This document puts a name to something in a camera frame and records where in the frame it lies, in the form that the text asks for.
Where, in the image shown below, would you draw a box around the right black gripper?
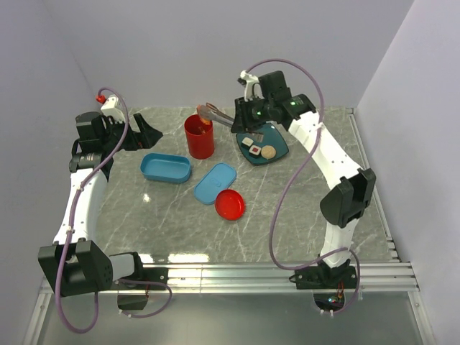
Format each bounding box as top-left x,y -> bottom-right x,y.
231,94 -> 274,134

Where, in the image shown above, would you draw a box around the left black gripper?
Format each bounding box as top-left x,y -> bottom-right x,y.
101,113 -> 162,154

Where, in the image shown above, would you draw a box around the white steamed bun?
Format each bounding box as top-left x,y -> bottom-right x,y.
260,145 -> 277,160

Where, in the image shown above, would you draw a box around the orange grilled salmon piece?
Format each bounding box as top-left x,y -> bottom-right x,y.
196,105 -> 212,126

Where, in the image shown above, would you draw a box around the metal food tongs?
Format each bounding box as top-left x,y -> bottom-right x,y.
195,102 -> 265,142

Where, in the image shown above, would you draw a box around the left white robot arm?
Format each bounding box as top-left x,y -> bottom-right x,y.
38,111 -> 162,298

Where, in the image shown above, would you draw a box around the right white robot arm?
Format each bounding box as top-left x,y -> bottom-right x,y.
231,70 -> 376,288

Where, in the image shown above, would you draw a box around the blue lunch box base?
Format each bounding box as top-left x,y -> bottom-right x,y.
139,152 -> 191,183

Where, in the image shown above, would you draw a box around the blue lunch box lid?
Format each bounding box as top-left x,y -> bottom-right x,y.
193,162 -> 236,205

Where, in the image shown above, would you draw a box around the sushi roll white centre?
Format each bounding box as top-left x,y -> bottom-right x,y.
241,137 -> 254,150

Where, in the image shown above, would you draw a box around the dark teal square plate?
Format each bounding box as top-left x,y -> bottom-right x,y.
236,124 -> 289,166

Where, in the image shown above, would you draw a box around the sushi roll red centre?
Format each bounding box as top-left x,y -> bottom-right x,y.
249,144 -> 262,157

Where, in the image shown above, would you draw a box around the red ribbed cup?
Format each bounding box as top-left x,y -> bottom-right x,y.
184,114 -> 214,160

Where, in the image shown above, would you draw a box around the red round cup lid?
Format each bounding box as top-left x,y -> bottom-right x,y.
215,189 -> 245,221

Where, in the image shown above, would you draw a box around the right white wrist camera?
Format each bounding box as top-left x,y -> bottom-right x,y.
237,70 -> 262,102

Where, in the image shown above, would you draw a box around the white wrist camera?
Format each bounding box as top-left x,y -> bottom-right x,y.
96,94 -> 125,123
237,70 -> 262,102

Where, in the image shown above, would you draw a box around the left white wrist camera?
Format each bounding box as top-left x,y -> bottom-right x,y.
96,94 -> 125,123

